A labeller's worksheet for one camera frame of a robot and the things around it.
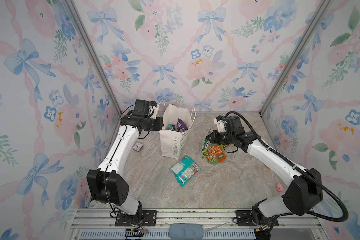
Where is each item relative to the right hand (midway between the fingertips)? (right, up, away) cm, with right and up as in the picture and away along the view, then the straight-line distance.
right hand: (206, 136), depth 82 cm
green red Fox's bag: (-21, +5, +13) cm, 25 cm away
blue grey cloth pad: (-11, -42, -14) cm, 46 cm away
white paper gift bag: (-18, -4, 0) cm, 18 cm away
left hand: (-23, +8, -2) cm, 24 cm away
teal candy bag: (-12, -20, +6) cm, 24 cm away
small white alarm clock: (-42, -8, +16) cm, 45 cm away
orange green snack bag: (+8, -12, +15) cm, 21 cm away
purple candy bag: (-14, +6, +13) cm, 20 cm away
